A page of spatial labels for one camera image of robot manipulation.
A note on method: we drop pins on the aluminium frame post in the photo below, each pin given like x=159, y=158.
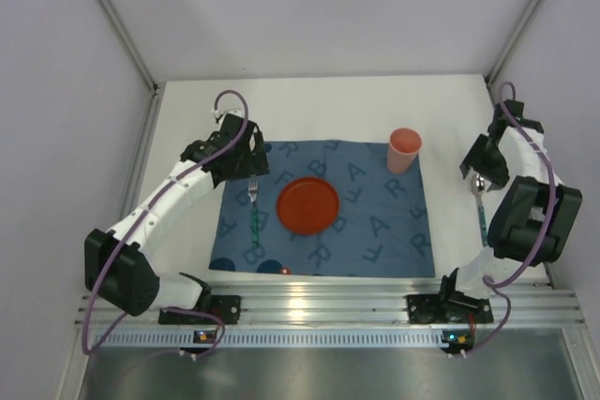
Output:
x=524, y=20
x=124, y=38

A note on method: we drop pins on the red plastic plate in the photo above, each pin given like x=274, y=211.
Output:
x=307, y=206

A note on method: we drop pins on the blue letter-print cloth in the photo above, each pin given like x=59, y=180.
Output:
x=381, y=228

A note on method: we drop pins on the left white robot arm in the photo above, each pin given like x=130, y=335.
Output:
x=118, y=264

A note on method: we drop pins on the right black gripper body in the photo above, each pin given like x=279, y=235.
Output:
x=485, y=166

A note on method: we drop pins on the left aluminium frame post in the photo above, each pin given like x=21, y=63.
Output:
x=124, y=38

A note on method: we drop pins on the aluminium mounting rail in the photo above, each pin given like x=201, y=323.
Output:
x=318, y=302

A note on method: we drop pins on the silver metal spoon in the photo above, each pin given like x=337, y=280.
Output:
x=480, y=203

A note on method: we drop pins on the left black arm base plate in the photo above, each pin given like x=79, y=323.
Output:
x=227, y=308

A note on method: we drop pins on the perforated cable duct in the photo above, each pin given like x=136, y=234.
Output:
x=290, y=338

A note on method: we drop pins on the right aluminium frame post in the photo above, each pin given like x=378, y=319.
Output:
x=524, y=20

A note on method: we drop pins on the pink plastic cup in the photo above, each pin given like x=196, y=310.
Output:
x=403, y=147

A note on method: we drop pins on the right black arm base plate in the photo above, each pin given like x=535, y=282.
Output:
x=428, y=309

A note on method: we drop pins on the green-handled fork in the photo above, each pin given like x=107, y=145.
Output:
x=253, y=189

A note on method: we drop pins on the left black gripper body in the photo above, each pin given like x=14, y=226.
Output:
x=256, y=156

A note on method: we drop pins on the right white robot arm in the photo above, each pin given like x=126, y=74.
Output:
x=533, y=220

